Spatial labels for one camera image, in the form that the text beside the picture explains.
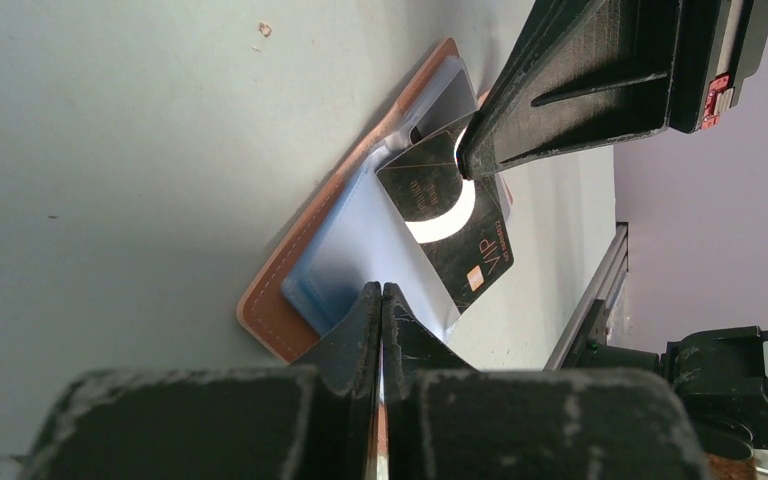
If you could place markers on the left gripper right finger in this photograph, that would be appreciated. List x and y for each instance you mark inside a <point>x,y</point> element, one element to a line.
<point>447,420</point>

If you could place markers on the aluminium frame rail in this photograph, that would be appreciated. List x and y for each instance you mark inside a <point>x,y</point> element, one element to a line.
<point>604,278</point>

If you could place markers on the dark grey credit card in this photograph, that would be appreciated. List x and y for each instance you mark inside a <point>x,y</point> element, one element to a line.
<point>450,97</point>

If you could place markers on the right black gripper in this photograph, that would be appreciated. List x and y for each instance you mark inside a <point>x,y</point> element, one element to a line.
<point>588,73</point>

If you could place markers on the brown leather card holder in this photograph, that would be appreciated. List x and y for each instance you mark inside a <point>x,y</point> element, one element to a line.
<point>351,234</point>

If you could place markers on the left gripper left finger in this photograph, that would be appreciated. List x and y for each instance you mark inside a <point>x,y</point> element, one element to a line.
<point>312,419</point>

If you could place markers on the black VIP credit card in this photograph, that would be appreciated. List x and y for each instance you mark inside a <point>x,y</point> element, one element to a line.
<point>458,223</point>

